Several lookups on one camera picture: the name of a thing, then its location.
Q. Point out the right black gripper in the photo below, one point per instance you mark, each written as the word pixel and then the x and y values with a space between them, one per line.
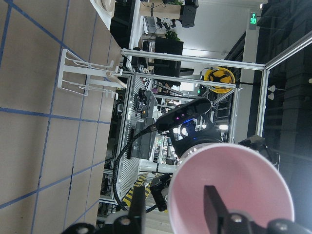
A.
pixel 160 185

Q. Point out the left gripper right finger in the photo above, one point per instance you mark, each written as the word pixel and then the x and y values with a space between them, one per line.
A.
pixel 215 210

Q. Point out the pink cup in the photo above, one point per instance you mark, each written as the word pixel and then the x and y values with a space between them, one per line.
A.
pixel 244 179

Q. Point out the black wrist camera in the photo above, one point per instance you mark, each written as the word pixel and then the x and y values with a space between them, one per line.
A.
pixel 183 113

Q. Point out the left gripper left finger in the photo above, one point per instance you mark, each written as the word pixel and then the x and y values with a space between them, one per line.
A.
pixel 137 211

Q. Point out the white wire cup rack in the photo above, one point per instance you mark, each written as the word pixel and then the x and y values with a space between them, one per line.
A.
pixel 80 77

